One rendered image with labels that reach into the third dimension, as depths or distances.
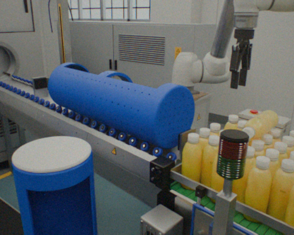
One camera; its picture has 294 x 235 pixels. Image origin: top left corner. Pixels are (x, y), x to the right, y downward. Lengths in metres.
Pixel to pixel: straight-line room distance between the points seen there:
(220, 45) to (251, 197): 1.13
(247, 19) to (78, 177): 0.83
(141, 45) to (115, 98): 1.99
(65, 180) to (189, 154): 0.43
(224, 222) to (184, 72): 1.28
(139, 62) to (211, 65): 1.52
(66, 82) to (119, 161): 0.55
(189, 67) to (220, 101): 2.43
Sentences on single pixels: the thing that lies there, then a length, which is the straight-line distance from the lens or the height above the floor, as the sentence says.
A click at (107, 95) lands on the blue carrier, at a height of 1.16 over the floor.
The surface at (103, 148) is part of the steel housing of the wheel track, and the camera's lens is 1.46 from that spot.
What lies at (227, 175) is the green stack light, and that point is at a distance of 0.67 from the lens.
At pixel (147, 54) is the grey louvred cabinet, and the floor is 1.11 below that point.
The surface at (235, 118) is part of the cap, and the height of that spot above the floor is 1.10.
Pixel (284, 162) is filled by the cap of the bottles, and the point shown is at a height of 1.11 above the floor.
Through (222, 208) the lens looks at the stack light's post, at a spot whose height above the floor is 1.07.
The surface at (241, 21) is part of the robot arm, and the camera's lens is 1.16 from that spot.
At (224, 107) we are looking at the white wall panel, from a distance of 4.26.
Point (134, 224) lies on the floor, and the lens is 2.31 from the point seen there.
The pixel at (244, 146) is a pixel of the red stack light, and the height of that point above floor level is 1.24.
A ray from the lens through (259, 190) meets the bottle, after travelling 0.93.
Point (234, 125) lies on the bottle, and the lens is 1.25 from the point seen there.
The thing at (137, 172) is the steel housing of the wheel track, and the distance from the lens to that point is 1.29.
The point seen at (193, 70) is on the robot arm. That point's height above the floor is 1.18.
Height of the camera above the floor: 1.50
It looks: 20 degrees down
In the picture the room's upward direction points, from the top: 1 degrees clockwise
